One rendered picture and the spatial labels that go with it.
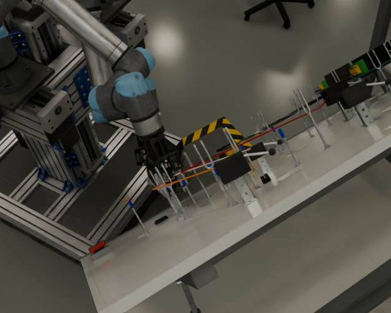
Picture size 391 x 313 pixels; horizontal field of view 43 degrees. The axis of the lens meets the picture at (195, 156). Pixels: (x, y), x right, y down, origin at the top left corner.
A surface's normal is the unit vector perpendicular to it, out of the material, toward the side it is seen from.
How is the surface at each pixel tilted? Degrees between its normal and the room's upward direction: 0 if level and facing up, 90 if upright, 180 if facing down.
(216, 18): 0
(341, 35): 0
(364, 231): 0
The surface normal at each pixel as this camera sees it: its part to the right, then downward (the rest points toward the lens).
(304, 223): -0.08, -0.62
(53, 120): 0.86, 0.36
